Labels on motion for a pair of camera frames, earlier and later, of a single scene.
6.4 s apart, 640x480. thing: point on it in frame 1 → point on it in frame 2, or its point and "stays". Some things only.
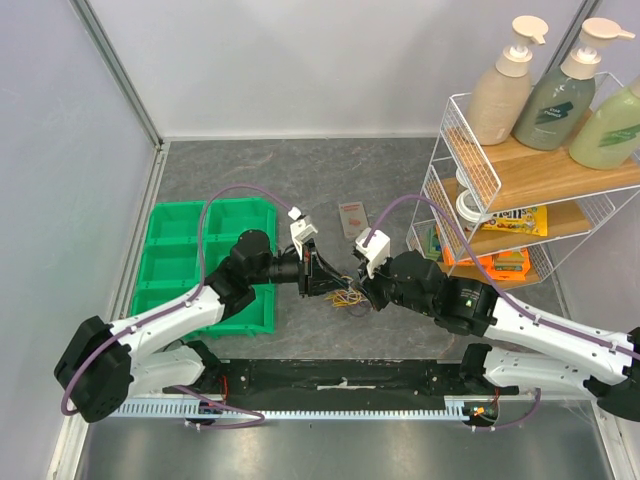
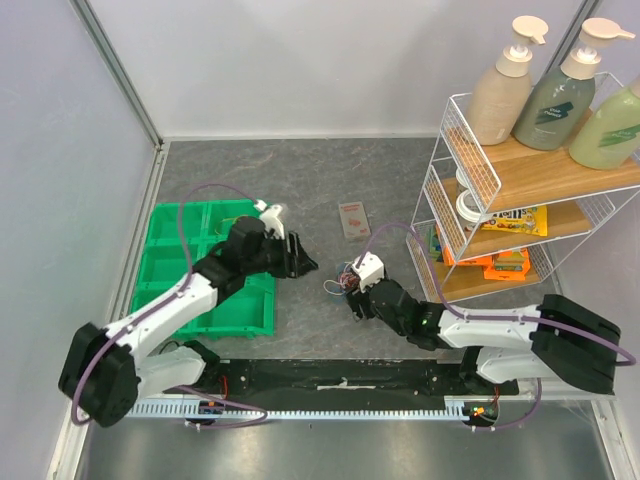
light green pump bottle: (609, 134) stays
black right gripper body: (376, 289) → (357, 301)
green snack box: (433, 245) stays
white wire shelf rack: (498, 209) stays
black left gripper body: (308, 270) → (270, 257)
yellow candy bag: (529, 220) stays
